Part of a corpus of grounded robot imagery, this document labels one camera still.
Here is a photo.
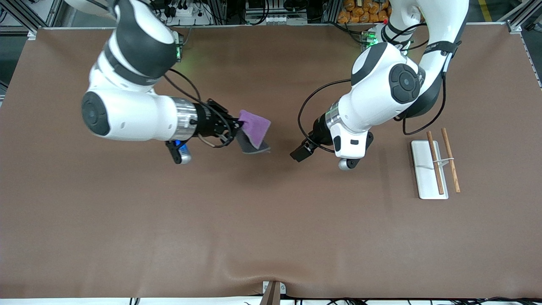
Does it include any aluminium frame post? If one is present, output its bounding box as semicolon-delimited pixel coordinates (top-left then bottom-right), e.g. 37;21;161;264
0;0;64;41
500;0;534;34

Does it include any pile of orange packets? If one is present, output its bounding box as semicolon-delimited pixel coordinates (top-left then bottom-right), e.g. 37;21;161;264
337;0;392;24

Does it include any purple and grey towel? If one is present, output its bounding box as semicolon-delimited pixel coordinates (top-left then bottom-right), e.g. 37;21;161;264
236;110;271;154

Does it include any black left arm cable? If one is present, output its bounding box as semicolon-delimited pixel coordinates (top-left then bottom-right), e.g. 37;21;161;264
298;23;447;153

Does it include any white power strip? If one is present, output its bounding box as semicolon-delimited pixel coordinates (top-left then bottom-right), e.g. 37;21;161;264
167;5;204;18

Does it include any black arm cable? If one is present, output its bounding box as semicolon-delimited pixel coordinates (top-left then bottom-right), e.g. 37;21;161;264
163;68;238;149
298;23;447;153

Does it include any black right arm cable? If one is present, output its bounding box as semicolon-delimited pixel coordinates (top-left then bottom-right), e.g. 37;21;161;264
163;68;238;149

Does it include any white rack with wooden bars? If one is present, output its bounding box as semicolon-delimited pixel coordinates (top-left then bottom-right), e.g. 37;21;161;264
411;128;461;200

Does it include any metal table edge bracket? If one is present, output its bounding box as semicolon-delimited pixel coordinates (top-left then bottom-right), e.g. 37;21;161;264
259;281;287;305

